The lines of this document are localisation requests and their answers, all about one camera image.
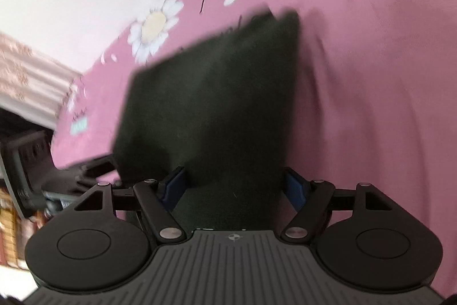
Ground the dark green knitted sweater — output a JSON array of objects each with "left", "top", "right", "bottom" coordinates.
[{"left": 112, "top": 10, "right": 300, "bottom": 230}]

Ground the beige patterned curtain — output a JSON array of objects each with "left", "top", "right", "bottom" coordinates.
[{"left": 0, "top": 33, "right": 81, "bottom": 129}]

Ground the pink floral bed sheet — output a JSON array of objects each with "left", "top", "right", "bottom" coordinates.
[{"left": 49, "top": 0, "right": 457, "bottom": 256}]

